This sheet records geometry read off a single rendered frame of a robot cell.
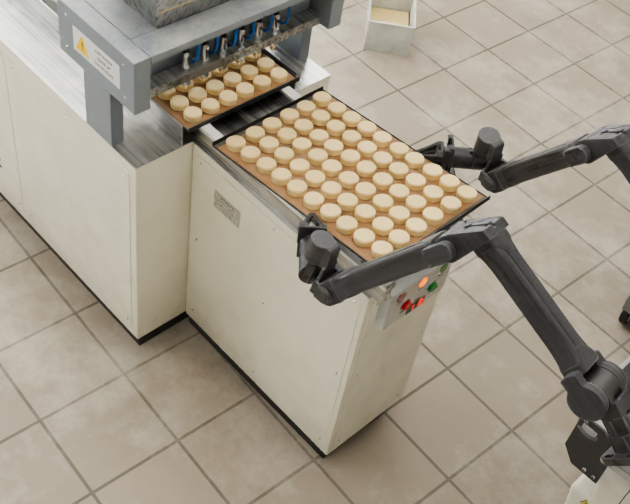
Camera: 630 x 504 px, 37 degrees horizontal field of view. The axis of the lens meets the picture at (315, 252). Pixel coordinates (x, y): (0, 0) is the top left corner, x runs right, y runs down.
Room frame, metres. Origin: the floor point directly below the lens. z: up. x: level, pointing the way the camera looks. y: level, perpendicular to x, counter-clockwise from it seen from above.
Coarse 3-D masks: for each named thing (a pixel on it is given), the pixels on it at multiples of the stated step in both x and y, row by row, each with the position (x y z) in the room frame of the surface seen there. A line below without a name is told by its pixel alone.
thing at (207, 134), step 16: (48, 0) 2.40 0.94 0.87; (208, 128) 1.93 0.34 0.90; (208, 144) 1.91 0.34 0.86; (224, 160) 1.87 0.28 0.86; (240, 176) 1.83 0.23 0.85; (256, 192) 1.78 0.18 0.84; (272, 192) 1.75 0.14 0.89; (288, 208) 1.71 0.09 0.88; (336, 240) 1.62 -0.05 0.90; (352, 256) 1.57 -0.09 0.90; (384, 288) 1.49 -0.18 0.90
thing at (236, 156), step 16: (320, 128) 1.96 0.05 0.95; (352, 128) 1.98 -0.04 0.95; (224, 144) 1.84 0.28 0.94; (256, 144) 1.86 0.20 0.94; (288, 144) 1.88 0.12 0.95; (240, 160) 1.79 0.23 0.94; (368, 160) 1.86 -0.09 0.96; (400, 160) 1.88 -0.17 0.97; (256, 176) 1.73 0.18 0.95; (304, 176) 1.76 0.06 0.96; (336, 176) 1.78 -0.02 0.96; (320, 192) 1.71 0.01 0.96; (352, 192) 1.72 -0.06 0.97; (384, 192) 1.74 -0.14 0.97; (416, 192) 1.76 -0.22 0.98; (448, 192) 1.78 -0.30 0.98; (304, 208) 1.64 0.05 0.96; (464, 208) 1.72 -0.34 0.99; (368, 224) 1.62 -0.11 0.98; (352, 240) 1.55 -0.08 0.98; (384, 240) 1.57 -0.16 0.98; (416, 240) 1.58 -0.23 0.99; (368, 256) 1.51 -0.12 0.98
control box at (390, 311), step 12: (444, 264) 1.67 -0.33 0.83; (408, 276) 1.60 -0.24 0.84; (420, 276) 1.61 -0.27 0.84; (432, 276) 1.65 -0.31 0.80; (444, 276) 1.70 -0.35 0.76; (396, 288) 1.55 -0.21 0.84; (408, 288) 1.57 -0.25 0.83; (420, 288) 1.61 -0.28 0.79; (396, 300) 1.54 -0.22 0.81; (420, 300) 1.63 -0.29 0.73; (384, 312) 1.53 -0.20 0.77; (396, 312) 1.55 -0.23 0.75; (408, 312) 1.59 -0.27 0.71; (384, 324) 1.53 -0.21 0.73
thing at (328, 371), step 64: (192, 192) 1.93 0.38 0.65; (192, 256) 1.92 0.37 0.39; (256, 256) 1.75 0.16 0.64; (192, 320) 1.95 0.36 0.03; (256, 320) 1.73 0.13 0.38; (320, 320) 1.58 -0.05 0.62; (256, 384) 1.75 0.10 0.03; (320, 384) 1.55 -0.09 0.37; (384, 384) 1.66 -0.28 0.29; (320, 448) 1.52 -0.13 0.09
